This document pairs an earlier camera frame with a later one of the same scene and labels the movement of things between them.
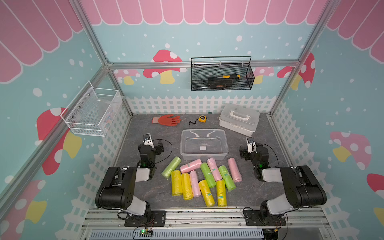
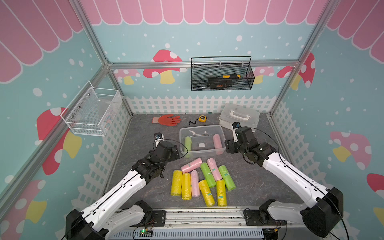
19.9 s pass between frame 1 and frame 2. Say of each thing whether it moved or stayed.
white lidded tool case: stayed
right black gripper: moved
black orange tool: stayed
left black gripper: moved
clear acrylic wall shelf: stayed
